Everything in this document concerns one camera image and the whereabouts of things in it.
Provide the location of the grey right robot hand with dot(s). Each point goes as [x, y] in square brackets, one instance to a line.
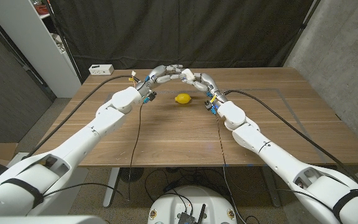
[208, 84]

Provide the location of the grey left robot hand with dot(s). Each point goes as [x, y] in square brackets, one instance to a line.
[155, 74]

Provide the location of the white AirPods case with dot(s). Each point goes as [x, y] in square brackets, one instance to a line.
[187, 74]

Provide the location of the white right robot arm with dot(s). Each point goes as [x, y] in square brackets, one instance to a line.
[259, 143]

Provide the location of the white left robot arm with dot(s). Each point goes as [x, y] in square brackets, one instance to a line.
[104, 121]

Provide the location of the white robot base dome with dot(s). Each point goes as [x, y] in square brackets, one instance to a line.
[191, 202]

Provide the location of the yellow lemon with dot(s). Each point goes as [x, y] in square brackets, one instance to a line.
[182, 98]

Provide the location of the black curtain backdrop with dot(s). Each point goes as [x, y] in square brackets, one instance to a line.
[179, 31]

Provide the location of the white power strip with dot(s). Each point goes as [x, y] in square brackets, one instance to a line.
[101, 69]

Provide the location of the grey tape rectangle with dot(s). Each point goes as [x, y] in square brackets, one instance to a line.
[272, 90]

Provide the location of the cluttered shelf items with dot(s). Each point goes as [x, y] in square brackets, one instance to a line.
[59, 42]

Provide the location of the black round floor fan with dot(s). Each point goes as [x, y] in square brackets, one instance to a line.
[131, 174]

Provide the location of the white table leg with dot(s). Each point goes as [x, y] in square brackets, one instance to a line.
[112, 183]

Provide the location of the grey table leg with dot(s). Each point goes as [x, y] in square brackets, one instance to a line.
[270, 186]

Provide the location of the red item on shelf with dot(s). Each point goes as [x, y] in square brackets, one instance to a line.
[42, 8]

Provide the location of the white shelf cabinet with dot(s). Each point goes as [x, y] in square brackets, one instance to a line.
[26, 40]

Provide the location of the black electronics board with antenna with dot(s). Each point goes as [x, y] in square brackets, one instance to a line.
[186, 218]

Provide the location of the white object with yellow part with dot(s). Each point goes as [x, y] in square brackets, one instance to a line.
[14, 160]

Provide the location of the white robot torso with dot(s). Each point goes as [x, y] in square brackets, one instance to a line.
[42, 220]

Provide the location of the black wall rail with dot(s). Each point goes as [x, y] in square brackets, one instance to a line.
[11, 47]

